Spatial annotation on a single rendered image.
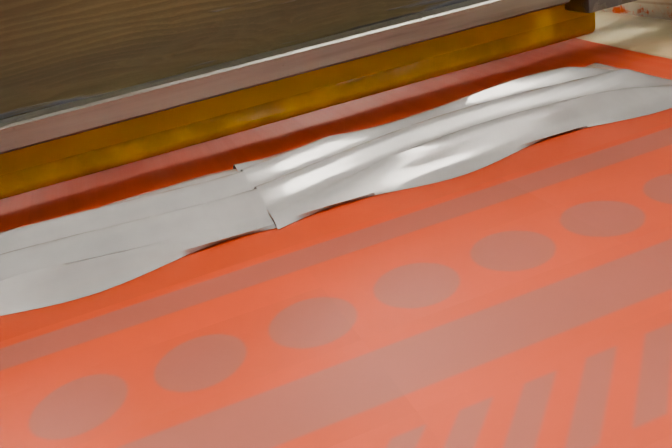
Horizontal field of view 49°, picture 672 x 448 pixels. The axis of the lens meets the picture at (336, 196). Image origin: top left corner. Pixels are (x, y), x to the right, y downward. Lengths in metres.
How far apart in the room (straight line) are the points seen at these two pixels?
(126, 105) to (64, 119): 0.02
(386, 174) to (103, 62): 0.12
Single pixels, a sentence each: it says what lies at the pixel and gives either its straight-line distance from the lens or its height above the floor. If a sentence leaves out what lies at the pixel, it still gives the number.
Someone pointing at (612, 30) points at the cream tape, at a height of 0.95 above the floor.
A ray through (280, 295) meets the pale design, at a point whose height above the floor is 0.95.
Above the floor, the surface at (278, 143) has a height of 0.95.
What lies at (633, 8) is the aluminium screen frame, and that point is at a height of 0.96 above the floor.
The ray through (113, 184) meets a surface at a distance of 0.33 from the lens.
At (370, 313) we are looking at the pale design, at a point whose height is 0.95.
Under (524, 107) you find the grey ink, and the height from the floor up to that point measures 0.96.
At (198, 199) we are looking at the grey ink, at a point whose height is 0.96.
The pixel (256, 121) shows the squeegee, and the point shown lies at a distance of 0.34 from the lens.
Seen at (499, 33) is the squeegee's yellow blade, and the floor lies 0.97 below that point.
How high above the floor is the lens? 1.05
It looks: 23 degrees down
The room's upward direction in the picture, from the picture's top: 11 degrees counter-clockwise
